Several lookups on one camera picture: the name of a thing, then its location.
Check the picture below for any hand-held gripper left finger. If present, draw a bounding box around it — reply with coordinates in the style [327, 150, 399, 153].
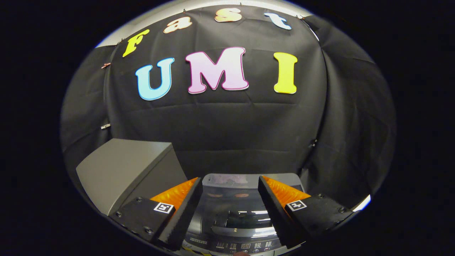
[108, 177, 204, 251]

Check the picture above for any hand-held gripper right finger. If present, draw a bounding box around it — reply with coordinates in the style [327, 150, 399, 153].
[258, 175, 356, 249]

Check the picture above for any dark grey washing machine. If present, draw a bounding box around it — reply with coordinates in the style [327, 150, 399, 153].
[180, 173, 310, 256]

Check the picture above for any row of small black clips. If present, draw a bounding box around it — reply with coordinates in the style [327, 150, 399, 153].
[117, 3, 307, 45]

